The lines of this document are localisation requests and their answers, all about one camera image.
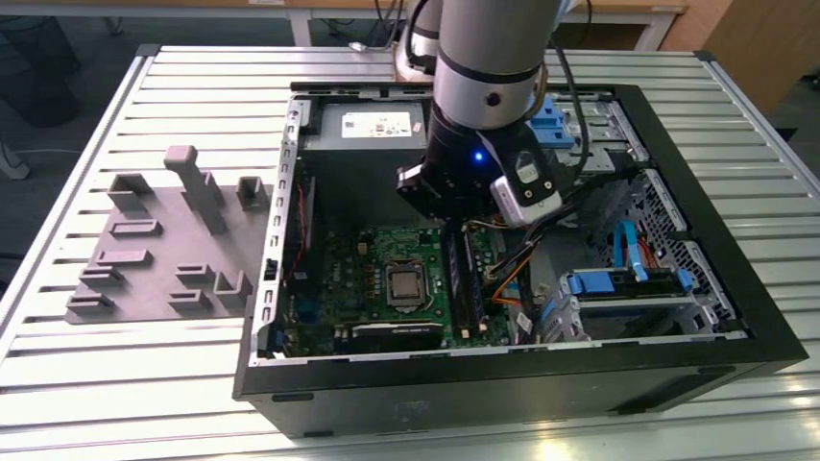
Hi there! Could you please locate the hard disk in blue carrier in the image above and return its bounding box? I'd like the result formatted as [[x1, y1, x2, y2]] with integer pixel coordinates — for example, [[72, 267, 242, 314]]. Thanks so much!
[[562, 268, 697, 302]]

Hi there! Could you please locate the silver drive cage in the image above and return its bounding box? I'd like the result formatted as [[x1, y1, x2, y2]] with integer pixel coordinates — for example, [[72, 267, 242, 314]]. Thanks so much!
[[546, 93, 648, 203]]

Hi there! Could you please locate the black graphics card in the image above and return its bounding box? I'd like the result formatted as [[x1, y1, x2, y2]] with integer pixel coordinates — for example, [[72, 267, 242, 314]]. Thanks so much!
[[348, 322, 446, 354]]

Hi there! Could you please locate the CPU socket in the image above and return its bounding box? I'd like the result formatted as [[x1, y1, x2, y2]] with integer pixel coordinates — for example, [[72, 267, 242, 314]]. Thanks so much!
[[377, 257, 437, 316]]

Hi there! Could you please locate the grey power supply unit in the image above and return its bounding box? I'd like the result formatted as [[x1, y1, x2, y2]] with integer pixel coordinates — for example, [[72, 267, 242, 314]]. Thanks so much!
[[298, 101, 434, 230]]

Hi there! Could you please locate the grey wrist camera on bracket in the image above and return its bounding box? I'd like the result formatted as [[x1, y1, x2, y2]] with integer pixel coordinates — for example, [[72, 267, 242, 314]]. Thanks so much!
[[476, 129, 565, 228]]

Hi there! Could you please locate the blue drive carrier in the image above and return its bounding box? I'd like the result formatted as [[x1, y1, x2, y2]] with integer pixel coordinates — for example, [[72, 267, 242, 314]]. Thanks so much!
[[534, 95, 581, 151]]

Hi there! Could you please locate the blue wire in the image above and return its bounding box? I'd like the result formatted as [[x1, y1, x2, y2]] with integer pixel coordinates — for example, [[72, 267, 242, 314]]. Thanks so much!
[[612, 220, 648, 282]]

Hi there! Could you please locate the black open PC case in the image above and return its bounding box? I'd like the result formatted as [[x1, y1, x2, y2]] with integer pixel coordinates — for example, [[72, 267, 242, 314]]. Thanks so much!
[[229, 80, 809, 441]]

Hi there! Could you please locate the black camera cable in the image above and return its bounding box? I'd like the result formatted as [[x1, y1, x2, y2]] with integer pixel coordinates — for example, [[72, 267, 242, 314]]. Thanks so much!
[[541, 45, 620, 203]]

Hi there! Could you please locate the silver disk bay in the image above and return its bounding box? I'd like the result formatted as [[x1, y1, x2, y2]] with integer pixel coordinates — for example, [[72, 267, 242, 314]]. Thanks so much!
[[556, 268, 732, 342]]

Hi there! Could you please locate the black cable bundle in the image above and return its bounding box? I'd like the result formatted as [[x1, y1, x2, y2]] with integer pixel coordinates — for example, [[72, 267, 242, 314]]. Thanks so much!
[[485, 170, 641, 282]]

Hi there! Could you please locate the orange wire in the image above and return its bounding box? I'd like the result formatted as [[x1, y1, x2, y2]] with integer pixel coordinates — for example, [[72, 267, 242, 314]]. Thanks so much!
[[489, 268, 534, 308]]

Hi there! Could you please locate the green motherboard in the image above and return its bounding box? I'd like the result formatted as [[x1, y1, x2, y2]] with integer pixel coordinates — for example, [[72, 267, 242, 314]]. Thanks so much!
[[272, 225, 513, 359]]

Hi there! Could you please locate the grey parts rack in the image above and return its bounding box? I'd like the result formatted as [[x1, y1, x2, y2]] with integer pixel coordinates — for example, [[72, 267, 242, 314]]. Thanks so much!
[[62, 145, 277, 328]]

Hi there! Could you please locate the black bin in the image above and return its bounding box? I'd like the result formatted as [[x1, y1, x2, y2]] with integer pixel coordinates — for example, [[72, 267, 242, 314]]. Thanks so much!
[[0, 13, 82, 130]]

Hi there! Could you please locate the white stand foot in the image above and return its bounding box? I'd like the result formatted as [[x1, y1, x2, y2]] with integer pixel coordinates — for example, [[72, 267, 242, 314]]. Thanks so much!
[[0, 137, 32, 182]]

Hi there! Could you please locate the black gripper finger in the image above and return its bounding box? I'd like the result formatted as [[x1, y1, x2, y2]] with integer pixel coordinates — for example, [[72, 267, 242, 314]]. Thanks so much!
[[394, 163, 464, 231]]

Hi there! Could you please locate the wooden cabinet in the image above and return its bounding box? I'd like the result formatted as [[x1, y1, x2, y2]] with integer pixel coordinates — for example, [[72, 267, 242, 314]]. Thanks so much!
[[658, 0, 820, 131]]

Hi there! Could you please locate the silver CPU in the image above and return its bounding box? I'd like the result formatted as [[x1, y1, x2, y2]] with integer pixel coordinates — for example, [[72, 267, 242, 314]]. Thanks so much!
[[385, 272, 428, 300]]

